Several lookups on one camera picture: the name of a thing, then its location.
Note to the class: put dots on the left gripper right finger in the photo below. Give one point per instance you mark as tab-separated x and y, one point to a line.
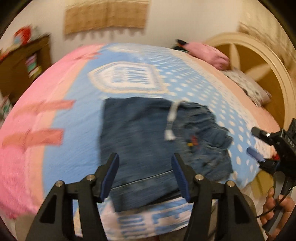
199	190

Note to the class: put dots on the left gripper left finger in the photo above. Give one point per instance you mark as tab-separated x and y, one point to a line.
70	211

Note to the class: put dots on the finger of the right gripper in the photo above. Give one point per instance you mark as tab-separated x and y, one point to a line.
255	154
260	134

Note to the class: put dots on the blue denim jeans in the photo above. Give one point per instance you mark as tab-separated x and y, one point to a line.
146	132

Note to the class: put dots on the heart patterned pillow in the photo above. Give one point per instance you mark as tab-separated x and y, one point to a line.
251	88

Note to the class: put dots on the cream wooden headboard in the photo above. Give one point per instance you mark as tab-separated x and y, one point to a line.
257	61

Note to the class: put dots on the bed with patterned sheet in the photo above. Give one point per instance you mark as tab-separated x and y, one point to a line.
53	131

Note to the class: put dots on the pink folded blanket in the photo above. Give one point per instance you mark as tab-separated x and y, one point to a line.
208	54

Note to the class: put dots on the dark clothes behind blanket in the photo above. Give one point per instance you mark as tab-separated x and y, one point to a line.
179	45

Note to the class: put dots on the green white cardboard box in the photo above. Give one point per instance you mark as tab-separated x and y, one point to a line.
5	109

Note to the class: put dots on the brown wooden desk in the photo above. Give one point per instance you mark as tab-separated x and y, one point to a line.
15	78

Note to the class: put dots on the stacked books in desk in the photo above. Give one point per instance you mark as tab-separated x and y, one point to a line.
34	70

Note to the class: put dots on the red gift bag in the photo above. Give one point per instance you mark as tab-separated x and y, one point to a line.
23	35

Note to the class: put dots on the beige window curtain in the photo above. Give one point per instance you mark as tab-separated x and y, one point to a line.
93	15

